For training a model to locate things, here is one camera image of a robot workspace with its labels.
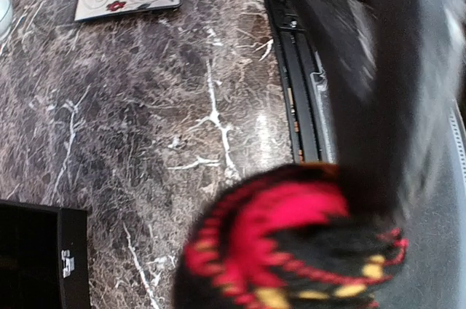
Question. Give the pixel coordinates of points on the black box with glass lid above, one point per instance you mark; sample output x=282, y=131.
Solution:
x=43, y=257

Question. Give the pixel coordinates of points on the pale green bowl at back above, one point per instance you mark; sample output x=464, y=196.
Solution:
x=6, y=17

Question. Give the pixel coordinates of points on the black argyle orange red sock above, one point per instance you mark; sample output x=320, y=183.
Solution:
x=286, y=238

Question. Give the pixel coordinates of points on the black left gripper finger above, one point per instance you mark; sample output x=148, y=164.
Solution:
x=393, y=69

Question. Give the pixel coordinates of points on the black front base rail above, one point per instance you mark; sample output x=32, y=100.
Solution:
x=305, y=86

